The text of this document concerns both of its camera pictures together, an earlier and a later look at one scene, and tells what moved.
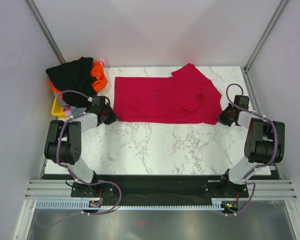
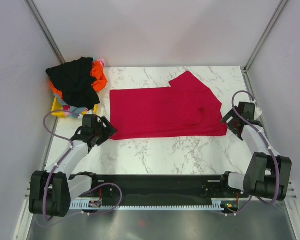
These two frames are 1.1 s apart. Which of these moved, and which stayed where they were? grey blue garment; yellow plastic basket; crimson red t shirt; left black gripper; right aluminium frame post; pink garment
Moved: left black gripper; crimson red t shirt
Stayed: yellow plastic basket; pink garment; right aluminium frame post; grey blue garment
